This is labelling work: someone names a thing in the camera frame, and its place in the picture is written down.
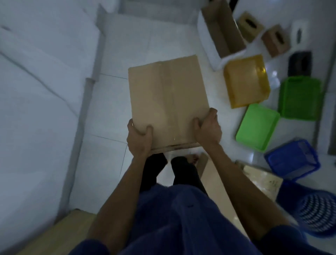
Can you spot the pale printed flat cardboard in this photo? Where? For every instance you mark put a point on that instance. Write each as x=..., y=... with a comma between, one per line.
x=262, y=181

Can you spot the light wooden board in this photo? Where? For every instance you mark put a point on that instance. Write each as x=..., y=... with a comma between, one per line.
x=56, y=233

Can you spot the person's left hand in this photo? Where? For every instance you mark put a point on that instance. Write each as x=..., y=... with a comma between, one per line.
x=139, y=143

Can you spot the person's left forearm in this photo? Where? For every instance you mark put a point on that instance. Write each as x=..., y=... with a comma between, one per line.
x=119, y=199

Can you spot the white tissue box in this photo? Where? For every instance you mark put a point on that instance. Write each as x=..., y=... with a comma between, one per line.
x=298, y=34

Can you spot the brown cardboard box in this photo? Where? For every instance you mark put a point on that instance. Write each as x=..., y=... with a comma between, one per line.
x=168, y=102
x=223, y=29

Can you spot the person's right forearm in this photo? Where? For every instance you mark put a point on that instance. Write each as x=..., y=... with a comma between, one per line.
x=244, y=191

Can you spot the brown flat cardboard sheet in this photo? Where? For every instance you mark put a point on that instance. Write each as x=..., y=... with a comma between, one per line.
x=217, y=189

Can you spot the person's left thumb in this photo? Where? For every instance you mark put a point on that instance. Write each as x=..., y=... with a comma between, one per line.
x=147, y=130

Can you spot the person's bare foot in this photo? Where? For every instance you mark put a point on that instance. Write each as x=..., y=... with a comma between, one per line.
x=193, y=159

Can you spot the person's right hand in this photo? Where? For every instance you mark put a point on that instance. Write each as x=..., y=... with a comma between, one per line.
x=210, y=130

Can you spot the person's black trousers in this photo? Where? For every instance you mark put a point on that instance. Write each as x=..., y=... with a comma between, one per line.
x=183, y=173

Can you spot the person's blue shirt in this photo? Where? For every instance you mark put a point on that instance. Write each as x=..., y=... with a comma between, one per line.
x=181, y=226

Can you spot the blue rectangular plastic basket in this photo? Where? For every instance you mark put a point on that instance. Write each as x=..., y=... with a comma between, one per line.
x=292, y=159

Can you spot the person's right thumb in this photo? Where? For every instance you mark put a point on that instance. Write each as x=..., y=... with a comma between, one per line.
x=197, y=124

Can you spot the green plastic tray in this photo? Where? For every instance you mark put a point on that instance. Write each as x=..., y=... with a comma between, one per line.
x=257, y=127

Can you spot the black tissue box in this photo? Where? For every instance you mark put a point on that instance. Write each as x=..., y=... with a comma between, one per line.
x=300, y=63

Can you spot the brown tissue box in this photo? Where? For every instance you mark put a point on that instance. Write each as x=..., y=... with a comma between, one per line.
x=276, y=40
x=250, y=26

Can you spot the blue round laundry basket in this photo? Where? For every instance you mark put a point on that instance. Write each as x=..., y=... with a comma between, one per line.
x=312, y=210

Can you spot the open brown cardboard box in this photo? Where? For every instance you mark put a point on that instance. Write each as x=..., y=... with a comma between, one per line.
x=223, y=29

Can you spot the green plastic basket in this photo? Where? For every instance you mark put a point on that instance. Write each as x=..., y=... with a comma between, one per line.
x=300, y=98

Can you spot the yellow plastic bin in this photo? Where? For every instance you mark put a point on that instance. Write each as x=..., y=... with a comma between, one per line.
x=246, y=81

